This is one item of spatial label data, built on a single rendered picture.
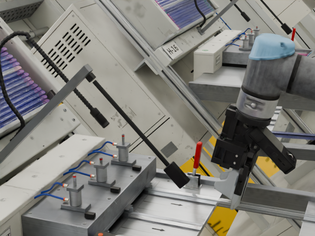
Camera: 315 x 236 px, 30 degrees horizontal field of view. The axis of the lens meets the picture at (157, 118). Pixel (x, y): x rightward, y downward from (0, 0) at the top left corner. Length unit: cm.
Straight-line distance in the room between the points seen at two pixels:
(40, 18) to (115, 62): 240
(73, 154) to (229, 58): 121
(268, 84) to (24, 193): 50
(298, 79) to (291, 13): 451
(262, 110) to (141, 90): 110
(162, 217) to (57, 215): 22
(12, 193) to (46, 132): 26
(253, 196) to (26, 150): 50
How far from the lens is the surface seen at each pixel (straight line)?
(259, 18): 884
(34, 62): 143
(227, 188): 120
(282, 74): 109
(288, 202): 130
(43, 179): 119
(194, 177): 130
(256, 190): 131
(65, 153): 130
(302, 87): 109
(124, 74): 218
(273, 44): 108
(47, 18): 451
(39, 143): 132
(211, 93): 208
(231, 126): 116
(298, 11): 558
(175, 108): 221
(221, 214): 445
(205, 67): 227
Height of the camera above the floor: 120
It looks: level
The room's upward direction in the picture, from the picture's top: 41 degrees counter-clockwise
